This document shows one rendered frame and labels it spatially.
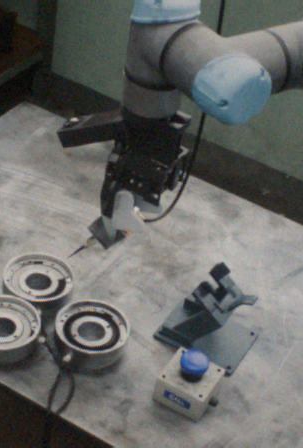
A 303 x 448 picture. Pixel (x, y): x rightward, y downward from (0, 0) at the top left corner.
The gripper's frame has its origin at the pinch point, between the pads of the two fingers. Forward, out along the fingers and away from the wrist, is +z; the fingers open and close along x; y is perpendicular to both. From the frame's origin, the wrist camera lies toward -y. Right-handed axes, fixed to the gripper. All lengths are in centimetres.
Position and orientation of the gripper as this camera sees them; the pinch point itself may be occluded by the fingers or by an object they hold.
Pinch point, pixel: (115, 223)
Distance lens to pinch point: 128.6
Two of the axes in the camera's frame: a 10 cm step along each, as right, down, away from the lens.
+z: -1.5, 7.7, 6.2
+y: 8.7, 4.0, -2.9
